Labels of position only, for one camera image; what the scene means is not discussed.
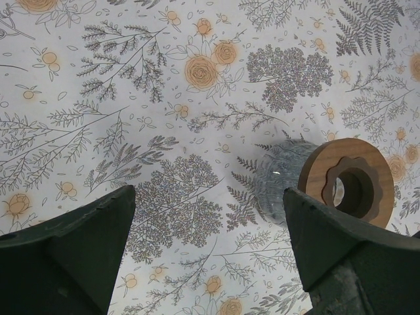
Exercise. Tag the floral table mat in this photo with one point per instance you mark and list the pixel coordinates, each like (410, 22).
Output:
(181, 99)

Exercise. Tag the glass coffee server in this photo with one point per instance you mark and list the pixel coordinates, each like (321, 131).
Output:
(279, 169)

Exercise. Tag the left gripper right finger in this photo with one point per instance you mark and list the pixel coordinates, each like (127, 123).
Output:
(349, 266)

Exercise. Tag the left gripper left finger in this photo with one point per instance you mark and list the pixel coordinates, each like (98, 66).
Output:
(68, 264)

